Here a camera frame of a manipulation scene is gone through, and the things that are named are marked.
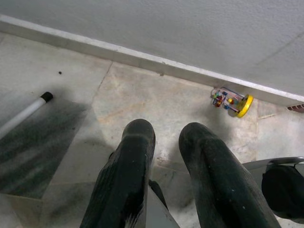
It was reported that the colourful bead maze toy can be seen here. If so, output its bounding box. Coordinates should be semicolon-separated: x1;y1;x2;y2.
210;87;254;119

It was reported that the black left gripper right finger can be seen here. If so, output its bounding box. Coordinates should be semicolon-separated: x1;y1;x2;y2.
178;122;282;228

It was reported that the white pole with black cap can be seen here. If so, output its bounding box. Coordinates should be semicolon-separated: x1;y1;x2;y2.
0;91;54;140

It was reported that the white stone skirting board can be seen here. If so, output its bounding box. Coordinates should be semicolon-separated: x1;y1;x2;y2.
0;14;304;108

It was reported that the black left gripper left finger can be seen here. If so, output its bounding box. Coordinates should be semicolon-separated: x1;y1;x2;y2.
79;118;156;228

